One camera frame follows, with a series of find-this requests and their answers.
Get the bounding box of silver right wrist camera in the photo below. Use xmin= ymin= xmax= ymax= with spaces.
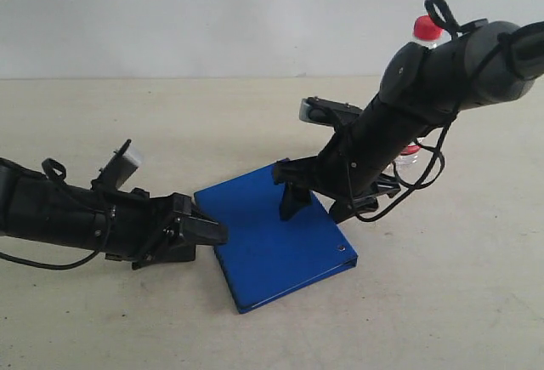
xmin=298 ymin=97 xmax=362 ymax=128

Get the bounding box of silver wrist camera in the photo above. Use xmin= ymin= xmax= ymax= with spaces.
xmin=98 ymin=139 xmax=144 ymax=189
xmin=298 ymin=97 xmax=362 ymax=128

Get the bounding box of clear water bottle red cap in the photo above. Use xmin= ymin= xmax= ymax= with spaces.
xmin=393 ymin=15 xmax=452 ymax=168

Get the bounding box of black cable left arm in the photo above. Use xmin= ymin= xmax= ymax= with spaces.
xmin=0 ymin=157 xmax=118 ymax=270

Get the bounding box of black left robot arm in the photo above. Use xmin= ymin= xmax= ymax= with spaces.
xmin=1 ymin=159 xmax=228 ymax=270

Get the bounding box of blue ring binder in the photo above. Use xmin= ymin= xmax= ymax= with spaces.
xmin=194 ymin=165 xmax=358 ymax=314

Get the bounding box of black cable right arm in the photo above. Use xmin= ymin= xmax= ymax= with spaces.
xmin=346 ymin=0 xmax=511 ymax=223

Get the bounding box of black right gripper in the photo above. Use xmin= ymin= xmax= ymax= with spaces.
xmin=272 ymin=105 xmax=402 ymax=224

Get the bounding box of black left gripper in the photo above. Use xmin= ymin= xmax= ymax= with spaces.
xmin=131 ymin=193 xmax=229 ymax=270

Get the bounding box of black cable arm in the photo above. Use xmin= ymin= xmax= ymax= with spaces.
xmin=0 ymin=157 xmax=118 ymax=270
xmin=346 ymin=0 xmax=511 ymax=223

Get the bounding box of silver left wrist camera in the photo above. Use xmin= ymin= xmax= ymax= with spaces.
xmin=98 ymin=139 xmax=144 ymax=189

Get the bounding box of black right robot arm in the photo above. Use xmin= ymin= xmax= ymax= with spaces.
xmin=272 ymin=21 xmax=543 ymax=223

